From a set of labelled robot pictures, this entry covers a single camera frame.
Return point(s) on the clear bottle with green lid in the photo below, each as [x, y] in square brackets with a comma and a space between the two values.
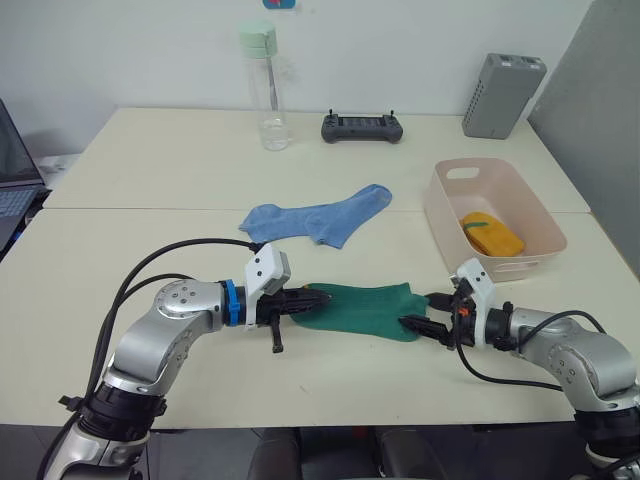
[272, 100]

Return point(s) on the light blue sock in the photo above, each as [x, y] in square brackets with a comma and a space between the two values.
[330, 237]
[265, 220]

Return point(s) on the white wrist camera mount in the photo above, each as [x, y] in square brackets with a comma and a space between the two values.
[262, 270]
[477, 280]

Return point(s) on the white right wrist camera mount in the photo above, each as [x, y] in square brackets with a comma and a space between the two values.
[477, 280]

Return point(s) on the white power strip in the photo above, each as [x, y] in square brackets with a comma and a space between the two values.
[60, 164]

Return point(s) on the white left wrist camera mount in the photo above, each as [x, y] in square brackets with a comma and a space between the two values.
[262, 270]

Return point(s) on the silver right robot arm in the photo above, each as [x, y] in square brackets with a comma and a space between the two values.
[575, 350]

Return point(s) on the grey partition panel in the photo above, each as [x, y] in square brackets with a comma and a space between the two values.
[595, 125]

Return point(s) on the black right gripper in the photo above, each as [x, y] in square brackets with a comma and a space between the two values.
[460, 327]

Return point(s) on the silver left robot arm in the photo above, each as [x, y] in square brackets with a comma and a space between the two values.
[170, 320]

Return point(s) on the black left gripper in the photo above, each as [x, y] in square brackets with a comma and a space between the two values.
[275, 307]

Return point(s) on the blue and red wall sticker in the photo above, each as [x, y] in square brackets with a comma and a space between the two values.
[280, 4]

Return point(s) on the dark laptop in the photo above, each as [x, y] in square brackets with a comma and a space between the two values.
[15, 165]

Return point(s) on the grey rectangular box device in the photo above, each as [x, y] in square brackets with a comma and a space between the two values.
[500, 95]

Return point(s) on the dark grey handheld controller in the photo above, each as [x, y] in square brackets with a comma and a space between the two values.
[362, 126]

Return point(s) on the pale pink plastic bin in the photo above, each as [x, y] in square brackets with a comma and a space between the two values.
[442, 210]

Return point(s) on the yellow sock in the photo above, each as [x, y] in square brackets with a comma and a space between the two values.
[477, 220]
[500, 242]

